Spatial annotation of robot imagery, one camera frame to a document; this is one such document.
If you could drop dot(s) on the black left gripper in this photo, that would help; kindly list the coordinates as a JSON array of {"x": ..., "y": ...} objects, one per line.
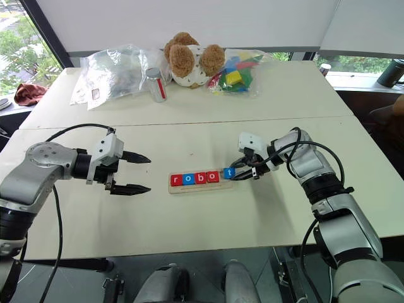
[{"x": 105, "y": 173}]

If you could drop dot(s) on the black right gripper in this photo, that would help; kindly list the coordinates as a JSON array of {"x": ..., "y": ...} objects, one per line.
[{"x": 259, "y": 165}]

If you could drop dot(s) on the blue letter t tile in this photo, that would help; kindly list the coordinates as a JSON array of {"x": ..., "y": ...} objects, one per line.
[{"x": 229, "y": 173}]

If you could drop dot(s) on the red letter o tile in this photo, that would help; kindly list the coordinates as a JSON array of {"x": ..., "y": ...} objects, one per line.
[{"x": 212, "y": 177}]

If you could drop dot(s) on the red letter b tile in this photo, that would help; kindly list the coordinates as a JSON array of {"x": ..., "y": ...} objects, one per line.
[{"x": 200, "y": 178}]

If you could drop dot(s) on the wooden letter tray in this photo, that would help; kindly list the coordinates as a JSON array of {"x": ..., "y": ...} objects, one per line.
[{"x": 202, "y": 188}]

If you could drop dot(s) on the red letter r tile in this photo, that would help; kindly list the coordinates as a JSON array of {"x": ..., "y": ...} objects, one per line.
[{"x": 176, "y": 180}]

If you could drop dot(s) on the blue letter o tile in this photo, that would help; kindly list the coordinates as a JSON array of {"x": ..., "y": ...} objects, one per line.
[{"x": 188, "y": 179}]

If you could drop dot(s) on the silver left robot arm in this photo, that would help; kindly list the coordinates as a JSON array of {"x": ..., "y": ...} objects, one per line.
[{"x": 41, "y": 164}]

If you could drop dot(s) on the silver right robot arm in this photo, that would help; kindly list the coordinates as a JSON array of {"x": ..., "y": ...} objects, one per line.
[{"x": 315, "y": 164}]

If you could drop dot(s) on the bag of coloured blocks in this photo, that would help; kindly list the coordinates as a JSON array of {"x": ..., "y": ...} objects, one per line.
[{"x": 236, "y": 75}]

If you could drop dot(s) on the clear jar with red label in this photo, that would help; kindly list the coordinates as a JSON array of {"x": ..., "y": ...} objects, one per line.
[{"x": 156, "y": 86}]

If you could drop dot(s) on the clear plastic bag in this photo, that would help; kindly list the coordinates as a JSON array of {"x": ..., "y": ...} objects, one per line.
[{"x": 110, "y": 75}]

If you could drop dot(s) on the grey rounded shape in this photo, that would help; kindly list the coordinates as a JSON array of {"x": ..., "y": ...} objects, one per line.
[
  {"x": 161, "y": 284},
  {"x": 241, "y": 284}
]

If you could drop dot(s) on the brown white plush bear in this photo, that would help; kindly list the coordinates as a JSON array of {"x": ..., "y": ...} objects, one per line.
[{"x": 189, "y": 60}]

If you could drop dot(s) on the red crumpled cloth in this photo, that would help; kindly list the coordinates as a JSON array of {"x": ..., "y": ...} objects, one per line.
[{"x": 30, "y": 94}]

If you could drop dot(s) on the paper cup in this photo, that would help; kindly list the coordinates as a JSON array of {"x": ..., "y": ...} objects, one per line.
[{"x": 325, "y": 69}]

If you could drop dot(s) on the grey plate stack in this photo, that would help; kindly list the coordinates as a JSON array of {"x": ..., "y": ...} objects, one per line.
[{"x": 3, "y": 104}]

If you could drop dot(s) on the dark green tumbler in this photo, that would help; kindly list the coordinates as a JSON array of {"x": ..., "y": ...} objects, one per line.
[{"x": 391, "y": 74}]

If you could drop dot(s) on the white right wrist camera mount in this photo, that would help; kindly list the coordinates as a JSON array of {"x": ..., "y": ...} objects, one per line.
[{"x": 252, "y": 140}]

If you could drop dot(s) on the black table frame beam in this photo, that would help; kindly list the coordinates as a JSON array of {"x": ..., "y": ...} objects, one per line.
[{"x": 75, "y": 264}]

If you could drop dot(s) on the black table leg bracket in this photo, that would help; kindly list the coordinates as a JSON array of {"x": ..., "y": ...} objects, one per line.
[
  {"x": 290, "y": 277},
  {"x": 112, "y": 288}
]

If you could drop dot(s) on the black window frame post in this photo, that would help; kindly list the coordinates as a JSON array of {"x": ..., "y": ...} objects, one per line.
[{"x": 47, "y": 34}]

